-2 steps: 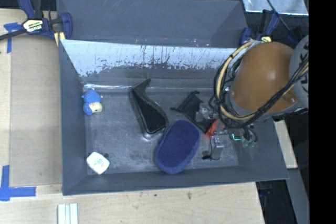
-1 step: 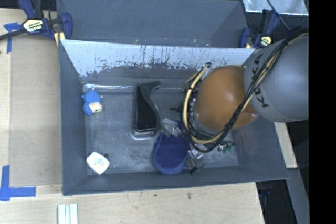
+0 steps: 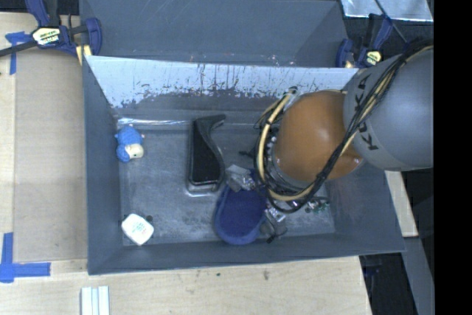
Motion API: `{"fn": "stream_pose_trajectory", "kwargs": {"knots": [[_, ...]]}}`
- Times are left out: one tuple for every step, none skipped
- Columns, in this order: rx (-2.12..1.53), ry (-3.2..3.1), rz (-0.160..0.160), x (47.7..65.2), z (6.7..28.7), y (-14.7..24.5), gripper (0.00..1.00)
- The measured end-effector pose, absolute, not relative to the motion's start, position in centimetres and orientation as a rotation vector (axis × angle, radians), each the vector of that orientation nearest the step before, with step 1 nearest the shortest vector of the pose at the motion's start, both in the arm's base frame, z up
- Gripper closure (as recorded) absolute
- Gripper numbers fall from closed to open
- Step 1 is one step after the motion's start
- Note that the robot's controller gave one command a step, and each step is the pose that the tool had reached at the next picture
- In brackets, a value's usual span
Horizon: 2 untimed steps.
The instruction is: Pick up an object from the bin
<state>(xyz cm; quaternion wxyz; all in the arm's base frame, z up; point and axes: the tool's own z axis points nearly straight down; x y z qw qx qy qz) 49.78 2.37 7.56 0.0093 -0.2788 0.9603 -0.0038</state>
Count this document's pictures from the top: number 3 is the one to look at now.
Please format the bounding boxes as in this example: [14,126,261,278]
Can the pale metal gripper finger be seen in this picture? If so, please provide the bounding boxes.
[260,208,288,239]
[225,165,257,193]

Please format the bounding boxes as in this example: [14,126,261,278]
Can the dark blue oval pouch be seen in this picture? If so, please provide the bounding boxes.
[212,183,268,246]

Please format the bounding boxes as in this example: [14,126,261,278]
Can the black curved plastic object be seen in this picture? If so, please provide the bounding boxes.
[187,114,227,193]

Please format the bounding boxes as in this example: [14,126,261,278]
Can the grey metal bin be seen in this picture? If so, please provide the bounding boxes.
[77,0,407,276]

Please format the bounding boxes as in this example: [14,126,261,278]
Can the small white printed box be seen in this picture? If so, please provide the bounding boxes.
[121,212,156,246]

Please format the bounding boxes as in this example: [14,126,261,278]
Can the blue toy sheep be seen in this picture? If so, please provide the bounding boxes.
[114,124,146,164]

